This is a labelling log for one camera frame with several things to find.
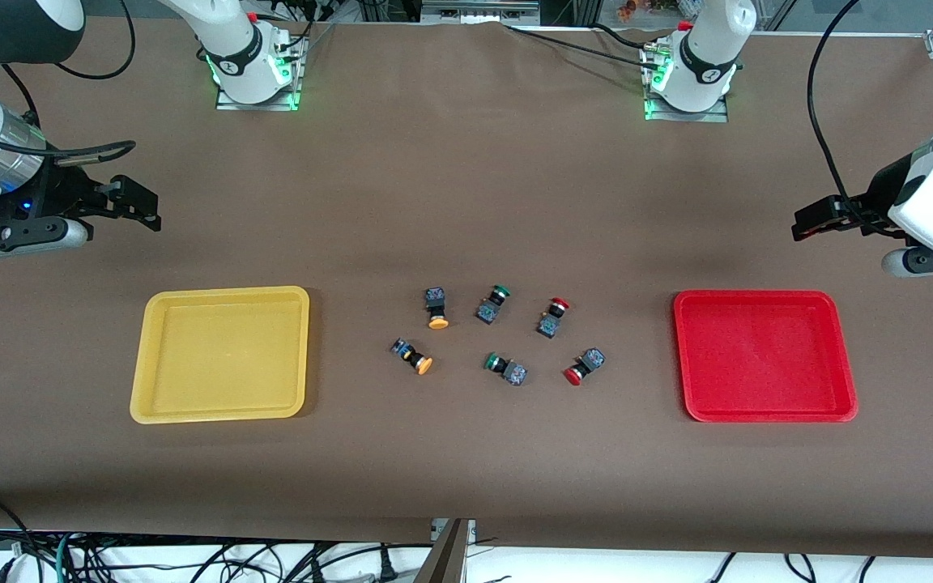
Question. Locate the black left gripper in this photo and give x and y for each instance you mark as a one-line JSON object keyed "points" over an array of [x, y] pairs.
{"points": [[879, 197]]}

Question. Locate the brown metal beam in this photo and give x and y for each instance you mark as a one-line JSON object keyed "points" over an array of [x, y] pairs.
{"points": [[446, 559]]}

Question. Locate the brown table mat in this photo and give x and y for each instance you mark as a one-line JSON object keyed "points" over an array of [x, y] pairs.
{"points": [[466, 202]]}

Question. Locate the metal frame rail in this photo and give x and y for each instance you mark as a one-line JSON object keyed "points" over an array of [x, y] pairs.
{"points": [[475, 12]]}

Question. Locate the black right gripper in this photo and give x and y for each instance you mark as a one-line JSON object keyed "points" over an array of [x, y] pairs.
{"points": [[56, 193]]}

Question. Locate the white metal bracket plate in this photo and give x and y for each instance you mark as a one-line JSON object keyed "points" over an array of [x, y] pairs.
{"points": [[473, 530]]}

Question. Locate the black power plug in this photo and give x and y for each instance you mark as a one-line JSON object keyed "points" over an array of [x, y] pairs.
{"points": [[387, 567]]}

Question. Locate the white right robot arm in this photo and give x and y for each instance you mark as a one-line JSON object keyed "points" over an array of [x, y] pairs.
{"points": [[223, 36]]}

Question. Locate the red plastic tray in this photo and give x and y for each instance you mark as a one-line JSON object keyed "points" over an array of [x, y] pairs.
{"points": [[762, 356]]}

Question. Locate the yellow plastic tray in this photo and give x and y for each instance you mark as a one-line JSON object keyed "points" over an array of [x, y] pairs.
{"points": [[223, 356]]}

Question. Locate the green push button switch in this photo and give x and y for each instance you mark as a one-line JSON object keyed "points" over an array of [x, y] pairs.
{"points": [[515, 374], [487, 311]]}

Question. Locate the red push button switch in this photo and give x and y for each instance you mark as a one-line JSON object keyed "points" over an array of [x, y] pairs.
{"points": [[548, 326], [592, 359]]}

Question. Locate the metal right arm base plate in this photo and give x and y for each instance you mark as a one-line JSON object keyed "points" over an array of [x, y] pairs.
{"points": [[288, 97]]}

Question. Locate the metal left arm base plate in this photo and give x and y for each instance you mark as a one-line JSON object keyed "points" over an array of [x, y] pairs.
{"points": [[677, 116]]}

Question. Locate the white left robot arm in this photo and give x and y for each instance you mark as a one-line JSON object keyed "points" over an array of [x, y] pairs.
{"points": [[713, 40]]}

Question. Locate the yellow push button switch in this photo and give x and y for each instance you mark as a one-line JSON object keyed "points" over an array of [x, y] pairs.
{"points": [[422, 364], [435, 301]]}

